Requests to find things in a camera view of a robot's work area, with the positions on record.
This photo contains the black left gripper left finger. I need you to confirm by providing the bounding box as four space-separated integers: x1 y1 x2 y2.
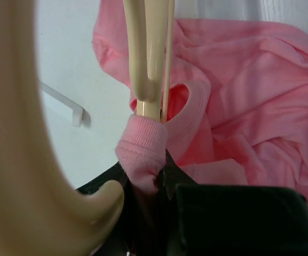
73 159 144 256

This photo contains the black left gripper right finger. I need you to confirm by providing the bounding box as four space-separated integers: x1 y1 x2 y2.
159 154 308 255

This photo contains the beige plastic hanger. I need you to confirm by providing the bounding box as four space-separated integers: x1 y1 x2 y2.
0 1 175 255

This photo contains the pink t shirt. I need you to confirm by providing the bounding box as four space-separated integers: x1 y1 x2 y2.
91 0 308 235

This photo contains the white metal clothes rack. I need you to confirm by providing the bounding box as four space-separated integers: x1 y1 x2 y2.
38 81 92 128

